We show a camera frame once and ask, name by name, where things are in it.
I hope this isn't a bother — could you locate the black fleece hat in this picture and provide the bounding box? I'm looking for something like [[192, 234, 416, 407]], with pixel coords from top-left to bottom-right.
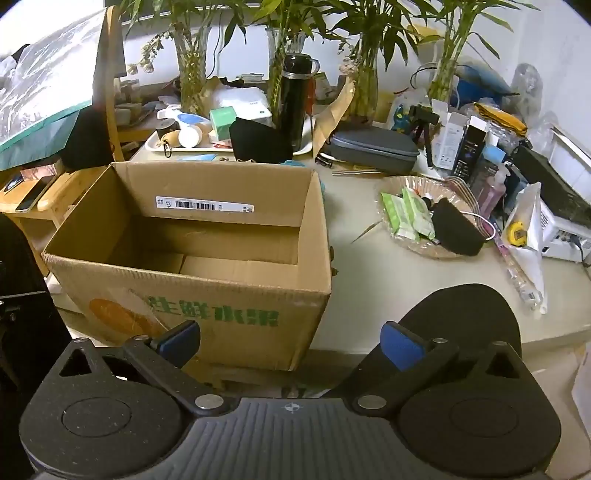
[[396, 283, 523, 360]]

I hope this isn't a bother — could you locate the white cap jar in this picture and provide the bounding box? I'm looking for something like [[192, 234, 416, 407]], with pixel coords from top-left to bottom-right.
[[178, 126, 204, 149]]

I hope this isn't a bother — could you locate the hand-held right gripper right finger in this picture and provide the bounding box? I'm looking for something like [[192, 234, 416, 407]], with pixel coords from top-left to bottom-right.
[[353, 322, 537, 415]]

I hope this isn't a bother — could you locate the wooden stool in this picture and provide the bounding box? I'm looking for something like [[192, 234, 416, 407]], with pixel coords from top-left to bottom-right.
[[0, 166, 110, 278]]

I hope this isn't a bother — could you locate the black face mask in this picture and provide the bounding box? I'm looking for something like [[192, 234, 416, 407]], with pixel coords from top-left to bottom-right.
[[431, 197, 485, 258], [229, 117, 295, 162]]

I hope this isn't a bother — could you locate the pink soap bottle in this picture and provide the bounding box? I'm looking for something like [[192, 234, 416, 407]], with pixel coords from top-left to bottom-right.
[[477, 161, 512, 219]]

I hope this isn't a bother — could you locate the tall white box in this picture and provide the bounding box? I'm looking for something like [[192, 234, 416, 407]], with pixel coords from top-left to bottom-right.
[[433, 99, 470, 172]]

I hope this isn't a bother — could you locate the white tray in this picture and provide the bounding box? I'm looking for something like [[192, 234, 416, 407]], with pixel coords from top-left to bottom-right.
[[144, 110, 315, 156]]

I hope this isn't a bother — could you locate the black mini tripod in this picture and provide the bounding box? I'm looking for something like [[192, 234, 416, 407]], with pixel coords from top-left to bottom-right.
[[408, 104, 440, 168]]

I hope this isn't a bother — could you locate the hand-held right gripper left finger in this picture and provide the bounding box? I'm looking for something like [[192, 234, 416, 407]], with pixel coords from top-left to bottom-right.
[[50, 320, 232, 416]]

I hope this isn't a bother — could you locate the black thermos bottle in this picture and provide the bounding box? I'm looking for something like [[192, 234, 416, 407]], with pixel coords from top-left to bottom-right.
[[279, 54, 321, 151]]

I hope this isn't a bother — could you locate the white plastic bag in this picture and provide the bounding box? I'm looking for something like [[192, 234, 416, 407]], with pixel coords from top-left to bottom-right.
[[212, 85, 269, 110]]

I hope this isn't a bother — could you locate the yellow tape measure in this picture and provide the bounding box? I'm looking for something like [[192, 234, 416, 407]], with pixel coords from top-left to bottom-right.
[[505, 221, 527, 248]]

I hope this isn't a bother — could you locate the dried flower sprig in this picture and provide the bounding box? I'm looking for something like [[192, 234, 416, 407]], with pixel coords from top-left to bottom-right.
[[126, 34, 167, 77]]

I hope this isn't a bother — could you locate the yellow cloth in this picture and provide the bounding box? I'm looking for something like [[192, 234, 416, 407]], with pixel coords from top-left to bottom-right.
[[473, 102, 528, 137]]

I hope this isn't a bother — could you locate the wooden chair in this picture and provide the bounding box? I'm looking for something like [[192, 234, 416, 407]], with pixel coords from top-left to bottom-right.
[[104, 4, 162, 162]]

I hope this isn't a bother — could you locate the silver insulated bag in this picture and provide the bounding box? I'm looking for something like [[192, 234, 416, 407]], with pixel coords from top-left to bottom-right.
[[0, 7, 110, 169]]

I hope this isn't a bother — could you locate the grey zip case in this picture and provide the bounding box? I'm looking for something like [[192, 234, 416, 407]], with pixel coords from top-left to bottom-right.
[[329, 126, 421, 176]]

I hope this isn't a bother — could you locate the blue toy figure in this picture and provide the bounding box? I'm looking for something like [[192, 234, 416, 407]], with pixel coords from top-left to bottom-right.
[[391, 104, 412, 133]]

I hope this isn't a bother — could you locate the cardboard box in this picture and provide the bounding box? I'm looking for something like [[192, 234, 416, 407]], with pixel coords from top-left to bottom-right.
[[41, 161, 334, 372]]

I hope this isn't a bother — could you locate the brown paper bag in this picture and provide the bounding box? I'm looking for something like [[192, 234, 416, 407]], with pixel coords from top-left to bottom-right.
[[311, 76, 356, 158]]

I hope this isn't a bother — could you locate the bamboo plant in glass vase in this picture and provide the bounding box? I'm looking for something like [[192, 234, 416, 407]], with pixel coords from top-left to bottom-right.
[[323, 0, 435, 123], [117, 0, 250, 117], [226, 0, 352, 128], [406, 0, 541, 103]]

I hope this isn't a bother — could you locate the green packet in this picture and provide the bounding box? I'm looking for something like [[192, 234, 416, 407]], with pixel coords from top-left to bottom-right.
[[401, 188, 437, 241], [380, 191, 419, 243]]

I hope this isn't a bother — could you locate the green and white box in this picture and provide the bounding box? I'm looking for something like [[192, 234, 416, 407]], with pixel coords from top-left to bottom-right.
[[210, 98, 273, 142]]

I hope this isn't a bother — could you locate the multicolour ribbon cable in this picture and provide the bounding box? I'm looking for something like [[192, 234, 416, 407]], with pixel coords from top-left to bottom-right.
[[445, 177, 491, 232]]

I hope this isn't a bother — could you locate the tall black box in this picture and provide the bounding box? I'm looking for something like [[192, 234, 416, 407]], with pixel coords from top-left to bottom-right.
[[454, 115, 488, 181]]

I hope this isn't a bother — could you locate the white device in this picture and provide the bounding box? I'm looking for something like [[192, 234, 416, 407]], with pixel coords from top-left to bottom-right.
[[512, 124, 591, 264]]

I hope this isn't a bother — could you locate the clear plastic bowl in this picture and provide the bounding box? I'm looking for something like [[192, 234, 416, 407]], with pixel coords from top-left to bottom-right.
[[375, 175, 498, 260]]

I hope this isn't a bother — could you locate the smartphone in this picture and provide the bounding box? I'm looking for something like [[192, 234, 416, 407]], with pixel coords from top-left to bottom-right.
[[14, 174, 59, 212]]

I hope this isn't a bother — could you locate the clear plastic bag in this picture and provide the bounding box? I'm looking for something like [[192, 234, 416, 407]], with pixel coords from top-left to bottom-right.
[[505, 182, 549, 315]]

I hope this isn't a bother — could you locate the white spray bottle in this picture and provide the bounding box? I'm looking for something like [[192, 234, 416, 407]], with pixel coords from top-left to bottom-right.
[[157, 107, 212, 128]]

